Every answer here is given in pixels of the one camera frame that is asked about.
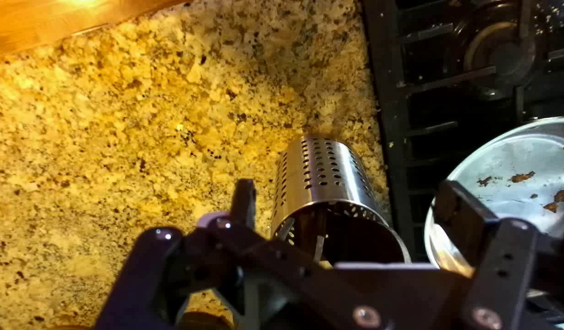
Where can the black gas stove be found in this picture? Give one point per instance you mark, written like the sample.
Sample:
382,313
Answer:
415,114

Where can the perforated steel utensil holder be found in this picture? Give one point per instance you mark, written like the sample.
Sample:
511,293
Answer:
323,178

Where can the steel spatula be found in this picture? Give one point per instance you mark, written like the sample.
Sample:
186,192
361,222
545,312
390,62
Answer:
285,228

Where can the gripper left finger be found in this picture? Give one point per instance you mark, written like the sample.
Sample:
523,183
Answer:
153,275

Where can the stove burner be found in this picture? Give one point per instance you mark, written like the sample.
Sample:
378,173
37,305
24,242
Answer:
502,50

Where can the steel frying pan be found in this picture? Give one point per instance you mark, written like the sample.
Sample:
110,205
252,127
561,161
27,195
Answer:
516,160

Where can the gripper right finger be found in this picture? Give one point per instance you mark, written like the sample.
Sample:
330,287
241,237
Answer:
502,266

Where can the steel spoon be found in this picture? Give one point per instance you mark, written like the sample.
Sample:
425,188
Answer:
319,247

